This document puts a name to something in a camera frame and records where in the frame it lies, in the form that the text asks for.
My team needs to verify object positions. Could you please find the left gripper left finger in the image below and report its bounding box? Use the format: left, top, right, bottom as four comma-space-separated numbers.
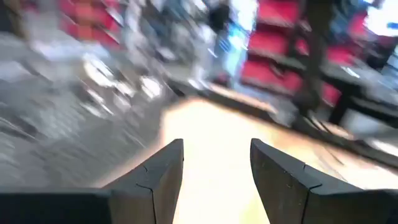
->
0, 139, 184, 224

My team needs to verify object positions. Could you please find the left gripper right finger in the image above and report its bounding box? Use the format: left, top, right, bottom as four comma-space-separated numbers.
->
250, 138, 398, 224

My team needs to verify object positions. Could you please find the grey mesh cutlery basket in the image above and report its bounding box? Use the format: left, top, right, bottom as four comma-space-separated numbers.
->
0, 30, 178, 187

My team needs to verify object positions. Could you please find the black aluminium table frame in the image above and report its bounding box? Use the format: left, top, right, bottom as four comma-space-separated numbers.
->
169, 79, 398, 169

